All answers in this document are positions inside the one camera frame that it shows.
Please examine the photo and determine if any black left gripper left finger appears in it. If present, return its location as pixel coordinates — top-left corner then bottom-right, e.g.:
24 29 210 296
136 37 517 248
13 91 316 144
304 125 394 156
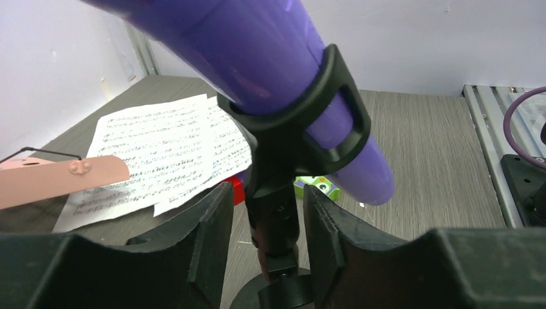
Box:
1 183 234 308

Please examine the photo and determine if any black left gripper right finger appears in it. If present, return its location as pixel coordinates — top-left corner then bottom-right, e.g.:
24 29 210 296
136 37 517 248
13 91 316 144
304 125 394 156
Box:
303 185 545 308

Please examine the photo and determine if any pink music stand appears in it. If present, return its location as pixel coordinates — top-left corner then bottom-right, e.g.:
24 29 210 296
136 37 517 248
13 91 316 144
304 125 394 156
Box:
1 147 130 210

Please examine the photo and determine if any sheet music page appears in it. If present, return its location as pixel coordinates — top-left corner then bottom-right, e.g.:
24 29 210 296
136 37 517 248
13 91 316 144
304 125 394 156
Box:
153 97 251 217
53 95 212 232

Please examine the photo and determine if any black round base mic stand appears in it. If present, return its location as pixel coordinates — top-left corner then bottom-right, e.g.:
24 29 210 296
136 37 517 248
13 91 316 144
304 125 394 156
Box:
217 44 371 308

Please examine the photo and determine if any purple microphone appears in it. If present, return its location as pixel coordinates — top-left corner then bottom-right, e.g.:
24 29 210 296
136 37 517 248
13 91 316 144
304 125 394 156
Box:
84 0 395 205

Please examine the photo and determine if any green owl number tile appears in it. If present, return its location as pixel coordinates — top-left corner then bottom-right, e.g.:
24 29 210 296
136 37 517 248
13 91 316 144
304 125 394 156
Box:
294 176 341 201

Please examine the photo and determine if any red purple brick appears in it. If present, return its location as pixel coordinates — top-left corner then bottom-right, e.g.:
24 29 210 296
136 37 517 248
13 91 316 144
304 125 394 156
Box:
223 171 245 206

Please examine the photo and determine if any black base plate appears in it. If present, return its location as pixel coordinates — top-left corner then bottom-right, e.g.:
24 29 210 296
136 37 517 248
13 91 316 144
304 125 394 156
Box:
500 154 545 227

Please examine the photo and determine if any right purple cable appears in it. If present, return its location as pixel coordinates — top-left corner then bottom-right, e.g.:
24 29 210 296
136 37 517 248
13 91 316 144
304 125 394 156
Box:
503 86 546 161

